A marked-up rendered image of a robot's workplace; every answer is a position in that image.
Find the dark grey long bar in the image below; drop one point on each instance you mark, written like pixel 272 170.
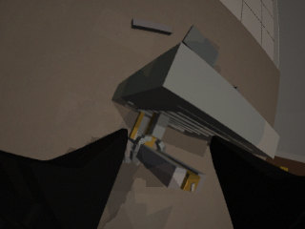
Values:
pixel 146 25

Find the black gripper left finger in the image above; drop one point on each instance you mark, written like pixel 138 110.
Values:
pixel 73 189

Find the dark grey flat block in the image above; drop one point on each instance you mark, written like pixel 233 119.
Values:
pixel 200 46

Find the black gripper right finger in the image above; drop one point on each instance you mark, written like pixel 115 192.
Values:
pixel 258 194

